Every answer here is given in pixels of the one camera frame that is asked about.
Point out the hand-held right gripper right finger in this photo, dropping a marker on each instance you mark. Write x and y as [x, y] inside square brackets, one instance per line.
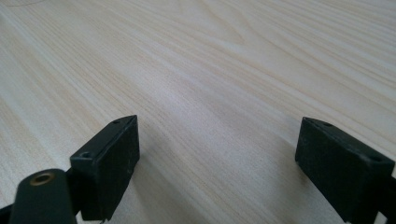
[342, 171]

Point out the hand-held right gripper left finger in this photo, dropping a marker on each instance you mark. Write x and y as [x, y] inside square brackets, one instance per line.
[109, 168]

